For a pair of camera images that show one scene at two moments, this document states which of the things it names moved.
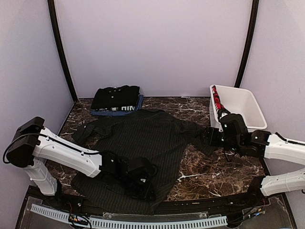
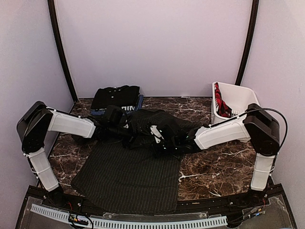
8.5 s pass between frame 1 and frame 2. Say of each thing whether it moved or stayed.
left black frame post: stayed
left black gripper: moved
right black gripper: moved
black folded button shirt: stayed
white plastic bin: stayed
